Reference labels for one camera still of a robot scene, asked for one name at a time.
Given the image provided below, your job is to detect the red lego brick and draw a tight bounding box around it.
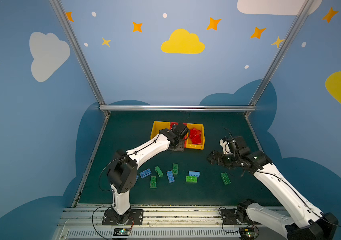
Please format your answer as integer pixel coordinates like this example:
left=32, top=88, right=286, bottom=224
left=189, top=128, right=202, bottom=145

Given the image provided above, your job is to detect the light blue lego brick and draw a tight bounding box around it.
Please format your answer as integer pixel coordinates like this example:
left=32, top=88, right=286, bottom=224
left=189, top=171, right=200, bottom=178

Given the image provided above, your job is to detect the bright green lego brick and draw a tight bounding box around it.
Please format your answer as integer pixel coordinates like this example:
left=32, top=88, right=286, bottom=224
left=186, top=176, right=198, bottom=183

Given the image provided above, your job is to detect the green lego brick small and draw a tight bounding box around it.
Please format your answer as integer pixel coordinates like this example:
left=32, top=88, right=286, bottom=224
left=154, top=166, right=163, bottom=178

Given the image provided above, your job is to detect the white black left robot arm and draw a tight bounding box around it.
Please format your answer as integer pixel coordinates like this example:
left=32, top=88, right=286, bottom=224
left=106, top=123, right=190, bottom=225

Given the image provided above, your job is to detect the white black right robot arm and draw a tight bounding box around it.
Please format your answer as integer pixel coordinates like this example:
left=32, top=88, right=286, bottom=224
left=207, top=151, right=338, bottom=240

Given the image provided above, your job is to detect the red plastic bin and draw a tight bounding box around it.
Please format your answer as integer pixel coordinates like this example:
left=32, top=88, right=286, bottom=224
left=170, top=123, right=190, bottom=149

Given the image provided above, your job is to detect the right yellow plastic bin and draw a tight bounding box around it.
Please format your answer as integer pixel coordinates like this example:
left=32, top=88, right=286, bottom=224
left=185, top=123, right=205, bottom=150

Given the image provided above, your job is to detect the yellow plastic bin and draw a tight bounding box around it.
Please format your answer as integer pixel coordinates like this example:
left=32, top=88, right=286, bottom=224
left=185, top=123, right=205, bottom=150
left=150, top=121, right=171, bottom=140

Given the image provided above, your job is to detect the left yellow plastic bin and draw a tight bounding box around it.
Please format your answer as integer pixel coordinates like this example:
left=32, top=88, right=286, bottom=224
left=150, top=121, right=171, bottom=140

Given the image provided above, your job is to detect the right controller board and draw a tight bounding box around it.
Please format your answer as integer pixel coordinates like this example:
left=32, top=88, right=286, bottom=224
left=239, top=228, right=257, bottom=240

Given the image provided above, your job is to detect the controller board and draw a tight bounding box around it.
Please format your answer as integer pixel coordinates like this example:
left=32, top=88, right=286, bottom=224
left=239, top=228, right=257, bottom=240
left=113, top=229, right=131, bottom=237

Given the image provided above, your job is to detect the left controller board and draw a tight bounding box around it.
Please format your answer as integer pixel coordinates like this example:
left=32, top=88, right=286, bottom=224
left=113, top=229, right=131, bottom=237

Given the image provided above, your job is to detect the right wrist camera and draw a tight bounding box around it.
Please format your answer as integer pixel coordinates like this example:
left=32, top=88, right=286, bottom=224
left=220, top=136, right=251, bottom=156

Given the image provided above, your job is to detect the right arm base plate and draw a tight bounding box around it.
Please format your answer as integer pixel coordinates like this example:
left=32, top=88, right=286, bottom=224
left=219, top=208, right=249, bottom=225

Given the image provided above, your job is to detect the horizontal aluminium frame rail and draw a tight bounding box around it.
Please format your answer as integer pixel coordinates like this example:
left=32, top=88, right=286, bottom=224
left=99, top=105, right=257, bottom=112

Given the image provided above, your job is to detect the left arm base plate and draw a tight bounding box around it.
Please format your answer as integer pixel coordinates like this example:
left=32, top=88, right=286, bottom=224
left=101, top=209, right=143, bottom=226

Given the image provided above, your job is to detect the aluminium front mounting rail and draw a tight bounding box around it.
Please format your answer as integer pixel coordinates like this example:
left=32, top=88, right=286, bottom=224
left=51, top=205, right=312, bottom=240

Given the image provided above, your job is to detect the right aluminium frame post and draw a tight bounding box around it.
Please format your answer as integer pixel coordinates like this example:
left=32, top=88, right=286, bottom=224
left=244, top=0, right=315, bottom=119

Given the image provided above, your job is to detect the aluminium frame post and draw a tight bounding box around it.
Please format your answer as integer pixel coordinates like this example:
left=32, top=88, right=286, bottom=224
left=244, top=0, right=315, bottom=119
left=49, top=0, right=105, bottom=107

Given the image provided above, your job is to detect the left aluminium frame post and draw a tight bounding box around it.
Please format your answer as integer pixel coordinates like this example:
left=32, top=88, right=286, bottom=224
left=49, top=0, right=105, bottom=107

